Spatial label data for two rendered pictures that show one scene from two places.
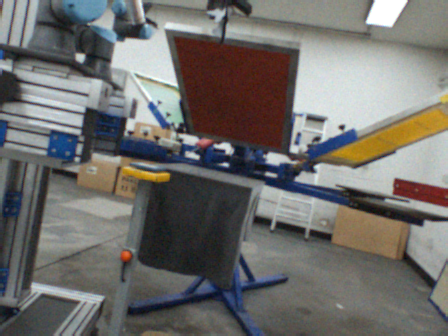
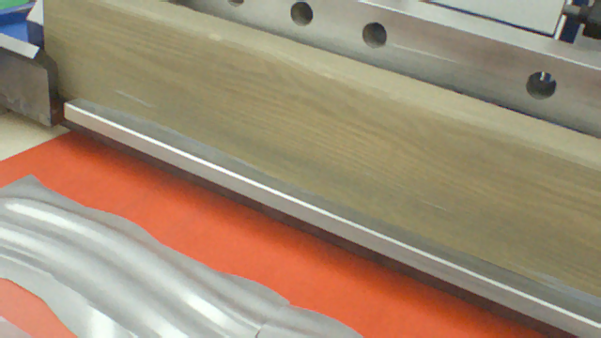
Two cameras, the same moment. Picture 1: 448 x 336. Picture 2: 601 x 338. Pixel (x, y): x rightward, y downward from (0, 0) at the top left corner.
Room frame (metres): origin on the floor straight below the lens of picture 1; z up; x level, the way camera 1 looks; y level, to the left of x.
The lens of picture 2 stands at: (2.11, -0.07, 1.51)
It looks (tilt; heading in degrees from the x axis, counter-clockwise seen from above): 58 degrees down; 28
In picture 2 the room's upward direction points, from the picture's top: 13 degrees counter-clockwise
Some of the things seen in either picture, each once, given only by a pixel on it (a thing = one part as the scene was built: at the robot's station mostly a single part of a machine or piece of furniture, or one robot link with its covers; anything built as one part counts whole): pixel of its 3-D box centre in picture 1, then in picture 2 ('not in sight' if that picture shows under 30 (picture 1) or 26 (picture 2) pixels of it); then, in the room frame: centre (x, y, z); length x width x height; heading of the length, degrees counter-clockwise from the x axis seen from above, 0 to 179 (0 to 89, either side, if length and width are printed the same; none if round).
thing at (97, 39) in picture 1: (100, 42); not in sight; (1.83, 0.65, 1.42); 0.13 x 0.12 x 0.14; 68
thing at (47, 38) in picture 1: (53, 42); not in sight; (1.34, 0.62, 1.31); 0.15 x 0.15 x 0.10
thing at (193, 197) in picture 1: (189, 226); not in sight; (1.69, 0.09, 0.74); 0.45 x 0.03 x 0.43; 79
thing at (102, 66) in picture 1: (96, 68); not in sight; (1.83, 0.64, 1.31); 0.15 x 0.15 x 0.10
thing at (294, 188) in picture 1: (328, 195); not in sight; (2.57, -0.67, 0.91); 1.34 x 0.40 x 0.08; 49
